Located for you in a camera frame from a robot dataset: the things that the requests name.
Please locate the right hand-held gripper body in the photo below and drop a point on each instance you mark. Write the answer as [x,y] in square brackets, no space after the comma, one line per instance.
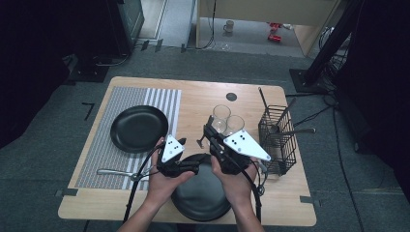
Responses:
[245,145]

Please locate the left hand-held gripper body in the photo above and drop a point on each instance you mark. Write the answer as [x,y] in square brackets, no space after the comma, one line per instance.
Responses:
[172,149]

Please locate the silver metal fork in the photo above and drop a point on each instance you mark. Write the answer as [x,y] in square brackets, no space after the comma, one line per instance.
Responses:
[201,143]

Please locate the black plate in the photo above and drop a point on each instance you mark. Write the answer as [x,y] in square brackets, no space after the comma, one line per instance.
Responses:
[199,201]
[138,129]

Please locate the silver metal spoon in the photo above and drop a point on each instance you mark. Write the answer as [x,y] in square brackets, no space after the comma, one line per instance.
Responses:
[112,172]

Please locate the person's right hand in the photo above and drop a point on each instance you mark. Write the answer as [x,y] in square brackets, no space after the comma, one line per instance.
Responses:
[237,188]

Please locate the clear drinking glass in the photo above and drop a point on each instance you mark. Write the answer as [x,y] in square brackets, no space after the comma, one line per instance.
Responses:
[235,122]
[221,111]

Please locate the silver metal utensil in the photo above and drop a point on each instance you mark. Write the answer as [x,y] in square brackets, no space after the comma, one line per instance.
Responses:
[262,100]
[287,109]
[299,131]

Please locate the grey white striped placemat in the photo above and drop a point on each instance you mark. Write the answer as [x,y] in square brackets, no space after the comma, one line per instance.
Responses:
[96,154]

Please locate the grey mug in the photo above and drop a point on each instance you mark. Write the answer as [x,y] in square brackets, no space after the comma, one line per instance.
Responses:
[229,25]

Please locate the red object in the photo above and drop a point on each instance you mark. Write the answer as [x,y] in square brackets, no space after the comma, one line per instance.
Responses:
[274,38]

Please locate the black stand base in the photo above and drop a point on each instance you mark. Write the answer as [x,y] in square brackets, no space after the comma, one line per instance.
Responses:
[87,69]

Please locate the red objects cluster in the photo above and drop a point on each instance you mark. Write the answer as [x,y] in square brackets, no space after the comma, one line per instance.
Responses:
[275,25]

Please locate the beige wooden desk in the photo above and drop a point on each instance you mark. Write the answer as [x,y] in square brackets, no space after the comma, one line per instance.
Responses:
[257,9]

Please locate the black cabinet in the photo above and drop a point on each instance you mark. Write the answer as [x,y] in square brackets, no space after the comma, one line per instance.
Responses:
[125,25]

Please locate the black metal stand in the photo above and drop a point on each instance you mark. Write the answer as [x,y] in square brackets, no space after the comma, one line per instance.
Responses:
[332,42]

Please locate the black curtain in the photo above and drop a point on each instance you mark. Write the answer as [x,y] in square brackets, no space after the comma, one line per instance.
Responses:
[38,64]
[380,80]

